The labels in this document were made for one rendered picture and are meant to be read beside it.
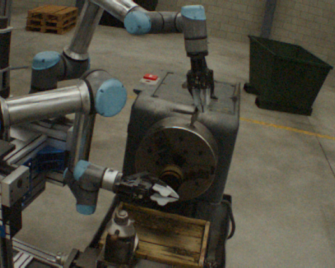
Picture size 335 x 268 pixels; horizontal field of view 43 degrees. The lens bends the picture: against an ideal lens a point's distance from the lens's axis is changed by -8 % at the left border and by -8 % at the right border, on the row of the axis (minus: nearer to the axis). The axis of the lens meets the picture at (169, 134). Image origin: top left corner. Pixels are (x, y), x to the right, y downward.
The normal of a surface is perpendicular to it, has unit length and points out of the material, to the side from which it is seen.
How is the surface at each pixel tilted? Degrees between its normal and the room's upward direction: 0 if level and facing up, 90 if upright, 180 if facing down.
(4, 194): 90
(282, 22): 90
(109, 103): 89
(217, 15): 90
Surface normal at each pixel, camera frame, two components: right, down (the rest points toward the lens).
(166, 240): 0.16, -0.91
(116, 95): 0.60, 0.38
